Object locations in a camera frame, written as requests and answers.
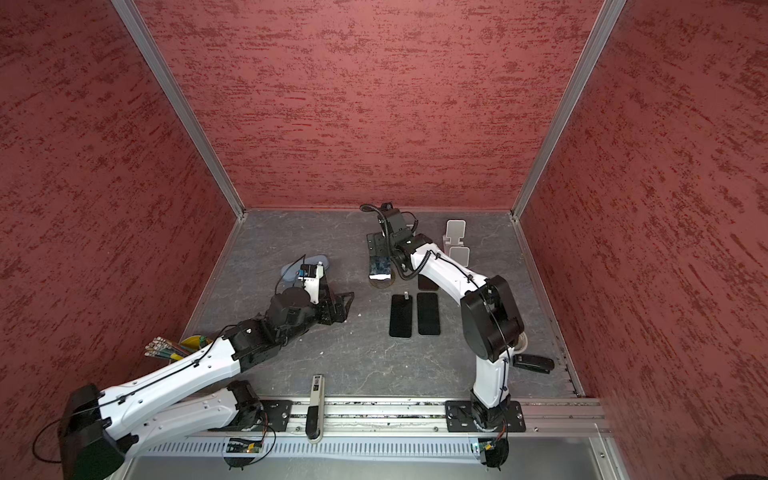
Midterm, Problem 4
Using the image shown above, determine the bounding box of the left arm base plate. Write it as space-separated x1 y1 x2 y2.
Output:
257 399 294 433

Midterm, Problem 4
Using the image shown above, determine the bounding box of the aluminium rail frame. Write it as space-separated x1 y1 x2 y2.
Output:
209 394 610 438

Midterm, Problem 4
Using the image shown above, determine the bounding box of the roll of tape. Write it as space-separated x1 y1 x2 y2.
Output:
512 332 529 355

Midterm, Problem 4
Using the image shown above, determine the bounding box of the black phone stand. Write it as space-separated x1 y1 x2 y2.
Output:
389 292 413 338

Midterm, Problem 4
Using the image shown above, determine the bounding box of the black phone with sticker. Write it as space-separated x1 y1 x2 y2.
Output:
417 274 440 292

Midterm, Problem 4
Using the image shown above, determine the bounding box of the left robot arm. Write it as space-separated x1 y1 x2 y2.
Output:
58 285 354 479

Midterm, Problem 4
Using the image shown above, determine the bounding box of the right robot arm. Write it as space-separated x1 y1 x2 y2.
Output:
360 203 527 432

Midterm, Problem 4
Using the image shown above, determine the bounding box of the grey oval pad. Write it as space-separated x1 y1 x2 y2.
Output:
280 254 329 282

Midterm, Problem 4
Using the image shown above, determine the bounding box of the white phone stand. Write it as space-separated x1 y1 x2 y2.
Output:
448 246 471 268
443 219 466 253

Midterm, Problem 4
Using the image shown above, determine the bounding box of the black remote on table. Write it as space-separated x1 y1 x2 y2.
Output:
512 354 556 374

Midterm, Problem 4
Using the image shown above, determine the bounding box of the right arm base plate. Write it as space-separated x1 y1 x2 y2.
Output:
445 399 527 434

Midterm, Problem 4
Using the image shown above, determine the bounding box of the yellow cup with pens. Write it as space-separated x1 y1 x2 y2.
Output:
144 335 209 362

